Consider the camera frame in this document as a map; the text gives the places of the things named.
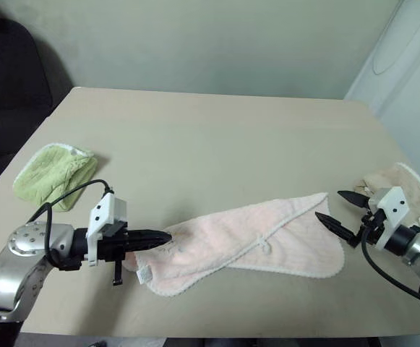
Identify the green towel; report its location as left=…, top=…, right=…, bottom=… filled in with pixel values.
left=12, top=142, right=99, bottom=213

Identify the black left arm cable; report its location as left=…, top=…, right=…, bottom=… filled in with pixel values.
left=26, top=179, right=115, bottom=269

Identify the white panel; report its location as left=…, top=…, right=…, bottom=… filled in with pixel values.
left=343, top=0, right=420, bottom=203

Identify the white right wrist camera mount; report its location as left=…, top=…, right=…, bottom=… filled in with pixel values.
left=369, top=187, right=411, bottom=251

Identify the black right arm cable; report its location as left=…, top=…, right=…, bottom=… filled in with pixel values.
left=360, top=223, right=420, bottom=316

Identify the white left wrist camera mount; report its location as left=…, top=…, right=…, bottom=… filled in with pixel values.
left=85, top=192, right=128, bottom=267

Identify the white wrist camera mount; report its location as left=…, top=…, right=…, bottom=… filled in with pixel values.
left=85, top=192, right=128, bottom=267
left=369, top=187, right=411, bottom=251

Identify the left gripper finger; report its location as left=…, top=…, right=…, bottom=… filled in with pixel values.
left=136, top=238, right=171, bottom=252
left=136, top=228, right=173, bottom=241

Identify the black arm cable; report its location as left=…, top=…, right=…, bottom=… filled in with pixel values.
left=26, top=179, right=115, bottom=269
left=360, top=223, right=420, bottom=316

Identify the dark upholstered chair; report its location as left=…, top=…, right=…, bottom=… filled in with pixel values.
left=0, top=0, right=74, bottom=204

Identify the pink towel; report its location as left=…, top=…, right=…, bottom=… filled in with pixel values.
left=124, top=192, right=345, bottom=299

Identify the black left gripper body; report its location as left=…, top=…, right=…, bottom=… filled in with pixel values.
left=94, top=223, right=139, bottom=287

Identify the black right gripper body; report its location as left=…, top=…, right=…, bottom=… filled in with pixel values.
left=359, top=202, right=388, bottom=247

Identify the beige towel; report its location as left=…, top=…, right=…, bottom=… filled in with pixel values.
left=353, top=162, right=420, bottom=233

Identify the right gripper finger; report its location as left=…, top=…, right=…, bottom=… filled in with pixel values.
left=336, top=189, right=371, bottom=210
left=314, top=212, right=361, bottom=248

